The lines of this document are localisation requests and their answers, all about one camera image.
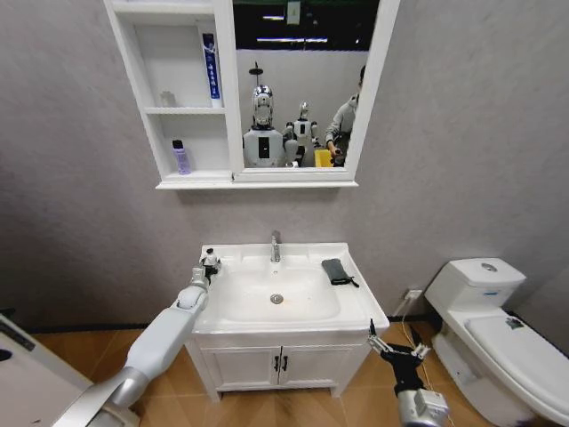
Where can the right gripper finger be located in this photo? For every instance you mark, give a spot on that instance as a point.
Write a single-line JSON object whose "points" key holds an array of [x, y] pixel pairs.
{"points": [[418, 347], [375, 341]]}

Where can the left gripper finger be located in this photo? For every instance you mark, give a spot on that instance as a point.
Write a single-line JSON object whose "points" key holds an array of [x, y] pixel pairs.
{"points": [[207, 260], [217, 268]]}

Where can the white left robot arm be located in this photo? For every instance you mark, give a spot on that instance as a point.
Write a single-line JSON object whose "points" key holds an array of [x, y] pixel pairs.
{"points": [[162, 331]]}

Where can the white ceramic washbasin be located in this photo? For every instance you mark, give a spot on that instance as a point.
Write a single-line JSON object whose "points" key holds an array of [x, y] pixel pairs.
{"points": [[275, 307]]}

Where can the grey folded towel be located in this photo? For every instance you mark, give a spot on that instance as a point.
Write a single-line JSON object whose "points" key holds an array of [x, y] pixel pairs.
{"points": [[336, 270]]}

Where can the white vanity cabinet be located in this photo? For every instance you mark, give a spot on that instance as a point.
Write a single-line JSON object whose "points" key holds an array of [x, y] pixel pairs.
{"points": [[249, 364]]}

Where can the cabinet mirror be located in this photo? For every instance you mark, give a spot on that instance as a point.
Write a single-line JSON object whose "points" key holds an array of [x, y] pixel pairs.
{"points": [[302, 80]]}

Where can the chrome faucet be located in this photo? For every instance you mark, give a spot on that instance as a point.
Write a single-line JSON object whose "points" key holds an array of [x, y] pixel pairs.
{"points": [[275, 247]]}

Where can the chrome basin drain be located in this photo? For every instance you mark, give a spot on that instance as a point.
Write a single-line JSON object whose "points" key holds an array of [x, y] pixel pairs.
{"points": [[276, 298]]}

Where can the white toilet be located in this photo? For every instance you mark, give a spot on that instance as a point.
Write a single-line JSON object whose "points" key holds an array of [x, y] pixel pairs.
{"points": [[493, 338]]}

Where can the purple bottle black cap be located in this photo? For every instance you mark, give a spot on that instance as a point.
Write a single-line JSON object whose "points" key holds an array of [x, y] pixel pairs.
{"points": [[181, 158]]}

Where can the chrome toilet flush button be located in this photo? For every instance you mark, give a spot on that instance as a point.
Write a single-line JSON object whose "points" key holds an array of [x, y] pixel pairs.
{"points": [[489, 267]]}

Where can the small clear shelf item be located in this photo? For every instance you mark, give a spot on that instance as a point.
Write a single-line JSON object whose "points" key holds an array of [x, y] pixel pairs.
{"points": [[166, 98]]}

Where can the blue white tube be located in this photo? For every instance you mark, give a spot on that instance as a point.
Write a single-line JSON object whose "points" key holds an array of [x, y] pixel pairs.
{"points": [[212, 71]]}

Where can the person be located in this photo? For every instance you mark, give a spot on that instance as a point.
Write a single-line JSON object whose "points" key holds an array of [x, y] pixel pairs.
{"points": [[342, 120]]}

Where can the white appliance with dark panel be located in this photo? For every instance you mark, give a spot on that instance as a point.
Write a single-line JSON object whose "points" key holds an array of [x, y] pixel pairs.
{"points": [[31, 378]]}

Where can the white wall socket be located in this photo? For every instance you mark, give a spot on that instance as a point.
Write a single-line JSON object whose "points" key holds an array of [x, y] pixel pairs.
{"points": [[414, 293]]}

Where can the white wall cabinet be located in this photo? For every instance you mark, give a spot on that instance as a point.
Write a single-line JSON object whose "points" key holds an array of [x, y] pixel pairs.
{"points": [[178, 58]]}

